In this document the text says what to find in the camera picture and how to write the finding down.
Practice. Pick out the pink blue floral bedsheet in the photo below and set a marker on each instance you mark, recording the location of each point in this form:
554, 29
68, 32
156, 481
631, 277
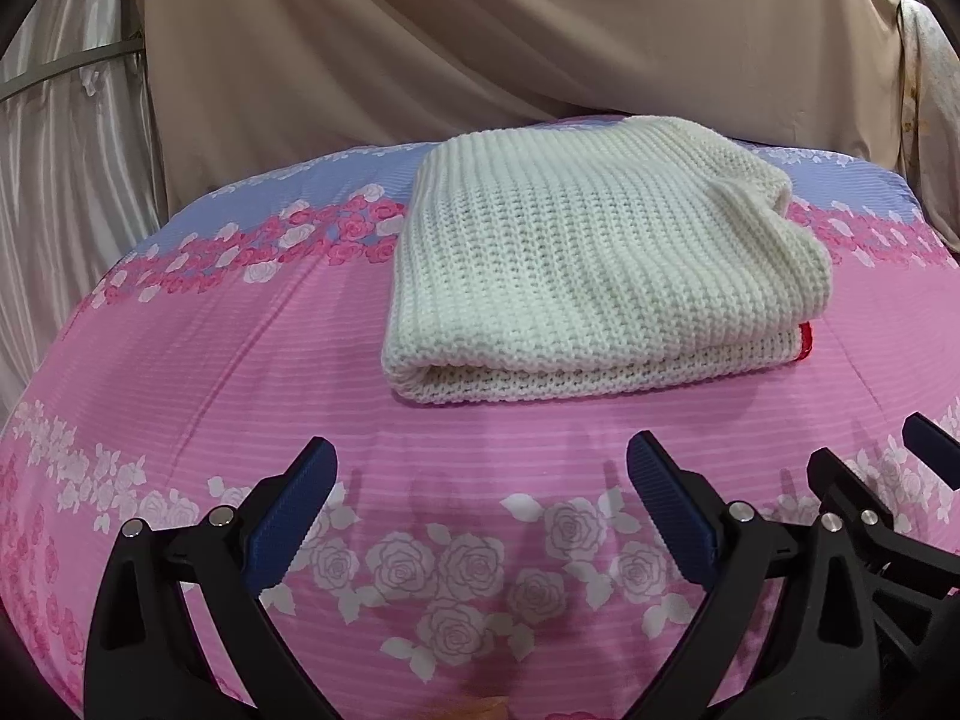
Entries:
480, 465

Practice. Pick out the beige curtain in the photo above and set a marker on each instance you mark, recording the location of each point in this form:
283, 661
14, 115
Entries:
450, 37

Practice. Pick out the white knit sweater striped sleeves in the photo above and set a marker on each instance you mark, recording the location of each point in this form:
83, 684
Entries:
585, 255

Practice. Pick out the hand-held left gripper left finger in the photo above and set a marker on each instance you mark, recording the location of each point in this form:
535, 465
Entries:
300, 510

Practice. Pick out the grey curtain tie band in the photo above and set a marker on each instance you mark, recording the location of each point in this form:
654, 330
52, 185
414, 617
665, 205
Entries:
75, 64

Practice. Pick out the silvery satin curtain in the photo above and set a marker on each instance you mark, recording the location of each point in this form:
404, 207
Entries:
67, 202

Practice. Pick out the cream floral cloth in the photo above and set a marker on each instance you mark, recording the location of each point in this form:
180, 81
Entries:
930, 127

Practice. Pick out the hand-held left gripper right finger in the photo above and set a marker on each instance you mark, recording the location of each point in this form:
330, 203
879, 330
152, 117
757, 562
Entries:
671, 510

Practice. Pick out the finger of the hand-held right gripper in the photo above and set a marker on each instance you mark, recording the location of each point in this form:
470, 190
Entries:
889, 555
934, 450

